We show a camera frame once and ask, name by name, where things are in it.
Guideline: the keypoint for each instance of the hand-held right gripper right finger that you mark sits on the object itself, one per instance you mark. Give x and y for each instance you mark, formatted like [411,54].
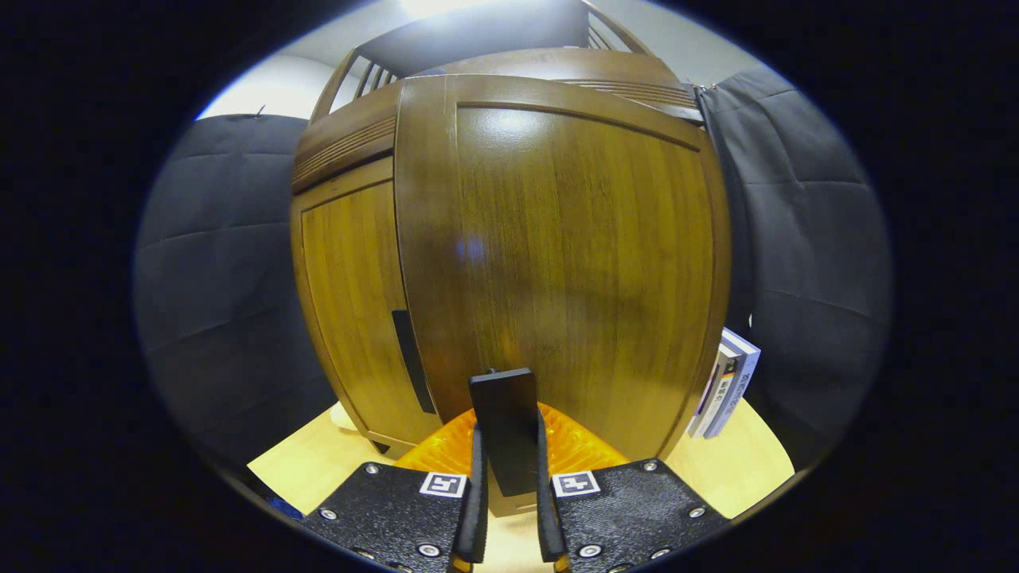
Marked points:
[629,509]

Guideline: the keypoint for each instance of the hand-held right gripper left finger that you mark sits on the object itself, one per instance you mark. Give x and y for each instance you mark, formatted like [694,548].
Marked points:
[398,509]

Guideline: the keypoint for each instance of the wooden shoe cabinet door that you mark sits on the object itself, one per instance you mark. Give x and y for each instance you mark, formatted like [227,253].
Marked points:
[573,255]
[350,294]

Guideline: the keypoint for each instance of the wooden double-door shoe cabinet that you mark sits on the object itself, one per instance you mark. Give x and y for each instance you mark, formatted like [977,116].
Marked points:
[478,32]

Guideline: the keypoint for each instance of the white spined book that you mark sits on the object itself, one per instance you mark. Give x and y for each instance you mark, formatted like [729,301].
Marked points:
[712,398]

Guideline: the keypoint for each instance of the blue-grey spined book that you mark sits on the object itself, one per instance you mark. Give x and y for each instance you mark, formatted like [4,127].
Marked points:
[739,378]

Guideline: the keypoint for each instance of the black backdrop cloth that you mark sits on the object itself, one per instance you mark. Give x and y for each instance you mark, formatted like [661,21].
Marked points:
[223,263]

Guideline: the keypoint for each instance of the large ceiling light panel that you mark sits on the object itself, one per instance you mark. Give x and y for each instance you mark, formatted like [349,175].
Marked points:
[442,6]

